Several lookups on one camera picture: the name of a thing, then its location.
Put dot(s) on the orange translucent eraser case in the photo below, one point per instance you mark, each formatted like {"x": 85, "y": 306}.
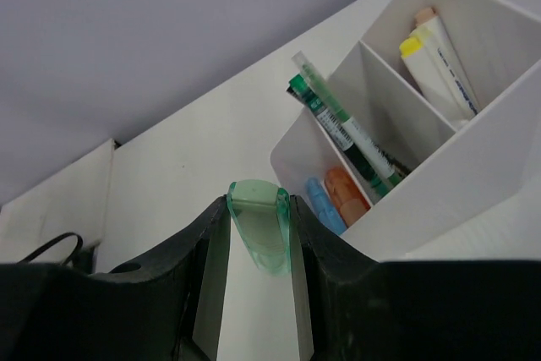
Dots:
{"x": 345, "y": 195}

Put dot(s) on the blue translucent eraser case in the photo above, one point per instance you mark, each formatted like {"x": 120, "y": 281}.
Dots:
{"x": 323, "y": 208}

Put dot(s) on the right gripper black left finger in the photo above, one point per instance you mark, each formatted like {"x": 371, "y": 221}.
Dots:
{"x": 165, "y": 304}

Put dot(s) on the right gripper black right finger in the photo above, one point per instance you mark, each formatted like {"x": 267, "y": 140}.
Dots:
{"x": 349, "y": 306}

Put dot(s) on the white pen orange cap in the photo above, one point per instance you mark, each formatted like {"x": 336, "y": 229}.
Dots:
{"x": 429, "y": 18}

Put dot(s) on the green dark pen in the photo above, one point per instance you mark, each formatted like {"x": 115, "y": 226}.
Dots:
{"x": 338, "y": 132}

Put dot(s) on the translucent pink pen holder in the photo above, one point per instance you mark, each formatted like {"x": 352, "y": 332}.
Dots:
{"x": 472, "y": 192}

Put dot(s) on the white pen yellow tip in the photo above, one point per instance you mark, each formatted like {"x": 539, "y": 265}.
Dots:
{"x": 422, "y": 70}

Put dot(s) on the clear silver pen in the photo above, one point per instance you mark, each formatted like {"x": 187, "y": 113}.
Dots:
{"x": 359, "y": 136}

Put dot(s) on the green translucent eraser case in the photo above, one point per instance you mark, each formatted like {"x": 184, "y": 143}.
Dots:
{"x": 261, "y": 211}

